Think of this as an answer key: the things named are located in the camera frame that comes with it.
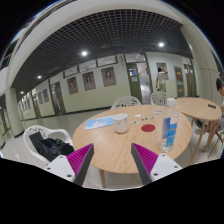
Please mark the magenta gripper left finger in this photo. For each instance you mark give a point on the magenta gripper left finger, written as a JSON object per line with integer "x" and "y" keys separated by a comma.
{"x": 74, "y": 166}

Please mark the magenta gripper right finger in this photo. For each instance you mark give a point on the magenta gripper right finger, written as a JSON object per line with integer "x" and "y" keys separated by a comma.
{"x": 152, "y": 166}

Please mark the clear plastic water bottle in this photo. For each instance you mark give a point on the clear plastic water bottle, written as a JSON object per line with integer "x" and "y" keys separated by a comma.
{"x": 170, "y": 120}

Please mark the black bag on chair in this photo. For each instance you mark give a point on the black bag on chair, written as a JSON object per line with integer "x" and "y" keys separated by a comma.
{"x": 50, "y": 148}

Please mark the white chair left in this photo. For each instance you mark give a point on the white chair left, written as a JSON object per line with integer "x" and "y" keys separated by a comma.
{"x": 45, "y": 132}

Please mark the white ceramic mug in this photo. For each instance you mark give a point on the white ceramic mug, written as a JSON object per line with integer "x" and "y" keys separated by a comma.
{"x": 120, "y": 123}

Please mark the round wooden table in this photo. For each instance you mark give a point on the round wooden table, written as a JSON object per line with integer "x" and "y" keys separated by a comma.
{"x": 197, "y": 108}
{"x": 112, "y": 151}

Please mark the blue paper sheet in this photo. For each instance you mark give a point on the blue paper sheet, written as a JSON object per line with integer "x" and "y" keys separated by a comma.
{"x": 99, "y": 122}

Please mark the white chair behind table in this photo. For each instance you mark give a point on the white chair behind table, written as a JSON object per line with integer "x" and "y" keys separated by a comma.
{"x": 126, "y": 101}

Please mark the black phone on table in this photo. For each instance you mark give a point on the black phone on table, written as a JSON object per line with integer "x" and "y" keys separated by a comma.
{"x": 211, "y": 106}

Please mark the person standing at door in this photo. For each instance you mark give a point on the person standing at door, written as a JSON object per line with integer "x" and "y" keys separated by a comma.
{"x": 160, "y": 80}

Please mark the framed wall portrait left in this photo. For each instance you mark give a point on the framed wall portrait left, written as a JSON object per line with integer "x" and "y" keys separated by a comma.
{"x": 72, "y": 85}

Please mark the framed wall portrait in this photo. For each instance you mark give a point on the framed wall portrait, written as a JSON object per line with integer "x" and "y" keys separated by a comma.
{"x": 108, "y": 76}
{"x": 89, "y": 81}
{"x": 72, "y": 85}

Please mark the framed wall portrait middle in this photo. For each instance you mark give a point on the framed wall portrait middle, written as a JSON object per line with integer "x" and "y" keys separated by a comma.
{"x": 89, "y": 81}

